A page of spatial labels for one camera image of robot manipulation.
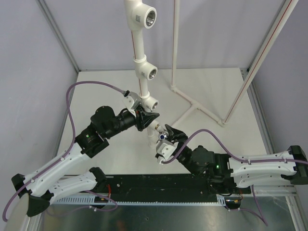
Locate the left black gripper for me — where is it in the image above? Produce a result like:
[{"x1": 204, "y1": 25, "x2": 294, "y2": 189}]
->
[{"x1": 106, "y1": 105, "x2": 161, "y2": 139}]

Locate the white PVC pipe frame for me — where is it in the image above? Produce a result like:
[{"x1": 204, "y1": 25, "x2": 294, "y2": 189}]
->
[{"x1": 124, "y1": 0, "x2": 298, "y2": 126}]

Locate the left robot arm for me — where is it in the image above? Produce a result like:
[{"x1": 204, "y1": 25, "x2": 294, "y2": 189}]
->
[{"x1": 12, "y1": 106, "x2": 160, "y2": 217}]

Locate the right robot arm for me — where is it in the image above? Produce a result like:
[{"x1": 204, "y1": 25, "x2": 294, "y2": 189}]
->
[{"x1": 155, "y1": 125, "x2": 308, "y2": 193}]

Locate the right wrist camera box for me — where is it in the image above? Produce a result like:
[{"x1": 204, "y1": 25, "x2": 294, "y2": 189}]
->
[{"x1": 155, "y1": 140, "x2": 176, "y2": 164}]

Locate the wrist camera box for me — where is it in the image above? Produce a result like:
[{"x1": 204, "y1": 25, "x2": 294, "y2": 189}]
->
[
  {"x1": 122, "y1": 91, "x2": 141, "y2": 110},
  {"x1": 155, "y1": 140, "x2": 176, "y2": 164}
]

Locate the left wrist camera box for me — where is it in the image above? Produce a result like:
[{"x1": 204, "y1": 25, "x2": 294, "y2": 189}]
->
[{"x1": 122, "y1": 91, "x2": 141, "y2": 110}]

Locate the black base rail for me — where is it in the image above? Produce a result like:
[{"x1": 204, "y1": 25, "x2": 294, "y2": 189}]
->
[{"x1": 62, "y1": 173, "x2": 252, "y2": 202}]

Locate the aluminium table frame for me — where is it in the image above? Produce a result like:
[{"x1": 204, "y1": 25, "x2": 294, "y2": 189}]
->
[{"x1": 28, "y1": 182, "x2": 308, "y2": 231}]

